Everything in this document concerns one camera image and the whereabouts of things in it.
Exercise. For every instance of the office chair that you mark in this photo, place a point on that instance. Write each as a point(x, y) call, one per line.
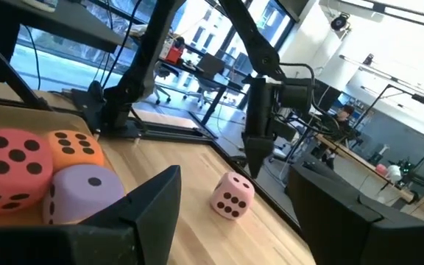
point(162, 71)
point(204, 84)

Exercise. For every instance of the white round object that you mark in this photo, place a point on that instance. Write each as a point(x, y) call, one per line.
point(394, 173)

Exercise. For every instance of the red desk object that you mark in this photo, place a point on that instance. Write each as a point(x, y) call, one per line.
point(174, 55)

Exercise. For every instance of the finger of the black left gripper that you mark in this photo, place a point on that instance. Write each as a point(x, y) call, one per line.
point(258, 154)

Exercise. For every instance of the purple foam die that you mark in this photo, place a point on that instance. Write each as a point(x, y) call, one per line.
point(79, 198)

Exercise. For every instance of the pink round object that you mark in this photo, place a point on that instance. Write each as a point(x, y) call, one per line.
point(381, 169)

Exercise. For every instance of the orange foam die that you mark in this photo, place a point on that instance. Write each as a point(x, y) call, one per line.
point(68, 162)

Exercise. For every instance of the black office desk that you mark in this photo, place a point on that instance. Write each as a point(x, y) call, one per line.
point(230, 82)

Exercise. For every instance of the red foam die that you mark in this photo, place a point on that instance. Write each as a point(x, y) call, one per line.
point(13, 184)

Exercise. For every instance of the black ceiling device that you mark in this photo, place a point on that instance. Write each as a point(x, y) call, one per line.
point(340, 23)

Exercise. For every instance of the black monitor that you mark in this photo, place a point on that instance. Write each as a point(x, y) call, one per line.
point(326, 95)

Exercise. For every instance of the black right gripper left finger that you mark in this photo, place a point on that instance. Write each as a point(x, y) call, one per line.
point(149, 221)

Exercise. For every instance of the dark laptop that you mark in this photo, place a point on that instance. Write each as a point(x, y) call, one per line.
point(212, 64)

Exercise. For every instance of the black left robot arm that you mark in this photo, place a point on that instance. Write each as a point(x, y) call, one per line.
point(134, 73)

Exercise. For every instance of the light pink foam die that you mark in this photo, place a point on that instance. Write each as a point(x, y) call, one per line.
point(247, 200)

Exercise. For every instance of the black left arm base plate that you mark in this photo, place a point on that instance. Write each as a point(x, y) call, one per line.
point(87, 106)

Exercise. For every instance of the grey desk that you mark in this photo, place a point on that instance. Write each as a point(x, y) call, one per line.
point(68, 22)

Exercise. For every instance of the long wooden table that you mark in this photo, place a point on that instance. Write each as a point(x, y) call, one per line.
point(363, 163)

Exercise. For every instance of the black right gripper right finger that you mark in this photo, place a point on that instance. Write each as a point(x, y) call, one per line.
point(337, 228)

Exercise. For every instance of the person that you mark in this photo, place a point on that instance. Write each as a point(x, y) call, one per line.
point(339, 125)

